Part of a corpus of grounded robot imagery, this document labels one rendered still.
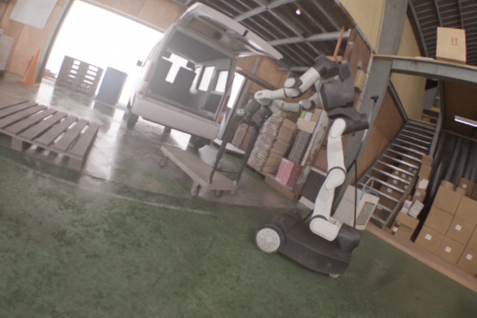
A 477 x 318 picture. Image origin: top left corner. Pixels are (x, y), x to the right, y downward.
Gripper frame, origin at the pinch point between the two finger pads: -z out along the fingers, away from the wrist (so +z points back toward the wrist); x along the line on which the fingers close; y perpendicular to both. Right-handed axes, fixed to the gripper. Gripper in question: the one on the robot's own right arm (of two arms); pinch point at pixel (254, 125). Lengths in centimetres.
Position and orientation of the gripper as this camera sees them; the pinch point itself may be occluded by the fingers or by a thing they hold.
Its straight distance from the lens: 174.2
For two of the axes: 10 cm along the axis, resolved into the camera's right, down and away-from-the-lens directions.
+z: 6.6, -6.4, -3.9
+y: -6.4, -2.0, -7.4
